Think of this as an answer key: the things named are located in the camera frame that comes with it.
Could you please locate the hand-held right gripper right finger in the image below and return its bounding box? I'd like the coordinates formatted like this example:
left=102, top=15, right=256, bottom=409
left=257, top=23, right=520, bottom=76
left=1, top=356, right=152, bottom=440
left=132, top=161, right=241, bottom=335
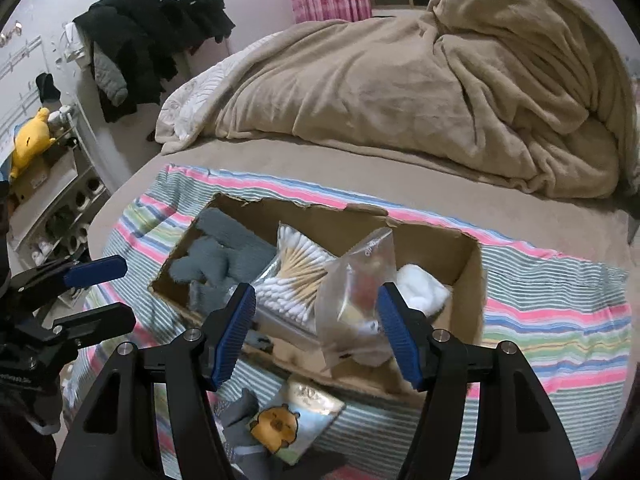
left=376, top=282, right=576, bottom=480

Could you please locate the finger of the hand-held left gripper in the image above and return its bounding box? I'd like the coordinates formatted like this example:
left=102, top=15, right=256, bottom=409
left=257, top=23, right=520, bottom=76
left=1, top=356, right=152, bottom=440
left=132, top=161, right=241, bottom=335
left=30, top=302, right=137, bottom=357
left=7, top=255, right=127, bottom=306

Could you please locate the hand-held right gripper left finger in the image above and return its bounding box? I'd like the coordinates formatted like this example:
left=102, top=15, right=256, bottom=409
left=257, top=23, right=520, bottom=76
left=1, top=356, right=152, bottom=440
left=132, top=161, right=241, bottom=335
left=52, top=282, right=258, bottom=480

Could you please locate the clear zip bag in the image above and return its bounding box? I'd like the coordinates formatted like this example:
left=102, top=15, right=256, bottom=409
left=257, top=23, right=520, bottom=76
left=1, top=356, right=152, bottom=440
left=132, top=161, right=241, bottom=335
left=315, top=227, right=401, bottom=373

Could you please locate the brown cardboard box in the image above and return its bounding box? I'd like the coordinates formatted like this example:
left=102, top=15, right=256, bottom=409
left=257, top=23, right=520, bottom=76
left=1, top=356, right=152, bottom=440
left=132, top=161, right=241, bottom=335
left=148, top=192, right=488, bottom=396

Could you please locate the white fluffy cloth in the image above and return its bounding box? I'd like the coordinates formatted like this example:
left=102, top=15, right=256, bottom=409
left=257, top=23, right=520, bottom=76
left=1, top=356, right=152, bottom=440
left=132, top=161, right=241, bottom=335
left=395, top=262, right=453, bottom=318

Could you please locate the white storage shelf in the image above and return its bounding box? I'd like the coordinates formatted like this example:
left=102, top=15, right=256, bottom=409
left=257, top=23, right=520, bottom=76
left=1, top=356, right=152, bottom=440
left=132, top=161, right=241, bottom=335
left=7, top=150, right=108, bottom=266

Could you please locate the grey fluffy cloth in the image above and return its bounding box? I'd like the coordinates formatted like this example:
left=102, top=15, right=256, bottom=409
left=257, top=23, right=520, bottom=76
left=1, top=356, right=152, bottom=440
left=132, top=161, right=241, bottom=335
left=167, top=208, right=278, bottom=311

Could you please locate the cotton swab pack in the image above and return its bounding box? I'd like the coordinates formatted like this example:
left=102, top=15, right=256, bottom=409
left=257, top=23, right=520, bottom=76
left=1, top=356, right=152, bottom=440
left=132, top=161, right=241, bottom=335
left=250, top=223, right=341, bottom=333

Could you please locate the cartoon bear packet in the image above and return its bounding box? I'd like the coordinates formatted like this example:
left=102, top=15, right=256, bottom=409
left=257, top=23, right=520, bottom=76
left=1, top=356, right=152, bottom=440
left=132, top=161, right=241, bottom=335
left=248, top=375, right=347, bottom=466

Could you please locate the small cardboard box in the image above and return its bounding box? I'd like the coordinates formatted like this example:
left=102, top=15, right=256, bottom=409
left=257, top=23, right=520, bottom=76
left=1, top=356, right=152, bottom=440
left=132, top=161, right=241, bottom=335
left=10, top=150, right=76, bottom=206

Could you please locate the striped colourful cloth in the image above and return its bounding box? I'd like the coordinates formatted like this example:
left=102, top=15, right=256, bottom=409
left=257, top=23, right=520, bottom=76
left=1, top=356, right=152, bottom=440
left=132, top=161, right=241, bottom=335
left=62, top=162, right=632, bottom=480

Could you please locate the yellow plush toy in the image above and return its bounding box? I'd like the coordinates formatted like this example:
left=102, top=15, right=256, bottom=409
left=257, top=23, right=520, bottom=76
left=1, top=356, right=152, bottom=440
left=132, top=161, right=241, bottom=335
left=10, top=106, right=56, bottom=179

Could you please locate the bed with beige sheet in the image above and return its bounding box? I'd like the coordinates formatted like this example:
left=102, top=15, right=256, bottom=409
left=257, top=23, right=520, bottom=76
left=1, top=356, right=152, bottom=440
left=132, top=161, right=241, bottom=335
left=85, top=135, right=640, bottom=281

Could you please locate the black hat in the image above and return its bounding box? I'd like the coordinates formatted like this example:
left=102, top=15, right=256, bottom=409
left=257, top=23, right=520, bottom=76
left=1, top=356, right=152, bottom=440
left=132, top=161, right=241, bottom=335
left=35, top=72, right=61, bottom=103

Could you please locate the grey quilted jacket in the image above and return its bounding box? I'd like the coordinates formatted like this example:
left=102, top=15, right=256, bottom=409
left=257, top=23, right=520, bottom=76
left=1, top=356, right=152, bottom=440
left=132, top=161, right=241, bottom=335
left=91, top=50, right=128, bottom=107

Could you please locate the white patterned quilt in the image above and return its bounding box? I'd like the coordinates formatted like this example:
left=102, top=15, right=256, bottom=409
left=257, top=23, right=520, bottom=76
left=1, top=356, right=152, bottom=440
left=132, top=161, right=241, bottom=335
left=157, top=37, right=286, bottom=143

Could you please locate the white garment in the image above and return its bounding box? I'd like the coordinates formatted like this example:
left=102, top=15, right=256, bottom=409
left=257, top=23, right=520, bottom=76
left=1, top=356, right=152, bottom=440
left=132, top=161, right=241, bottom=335
left=52, top=22, right=93, bottom=63

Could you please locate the pile of black jackets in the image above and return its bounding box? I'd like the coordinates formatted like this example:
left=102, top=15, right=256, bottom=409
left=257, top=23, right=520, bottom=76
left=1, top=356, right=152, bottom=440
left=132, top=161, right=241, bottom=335
left=74, top=0, right=236, bottom=123

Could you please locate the beige fleece blanket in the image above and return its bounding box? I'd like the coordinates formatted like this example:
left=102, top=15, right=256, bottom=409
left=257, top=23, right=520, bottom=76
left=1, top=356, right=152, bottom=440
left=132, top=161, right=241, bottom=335
left=155, top=0, right=638, bottom=200

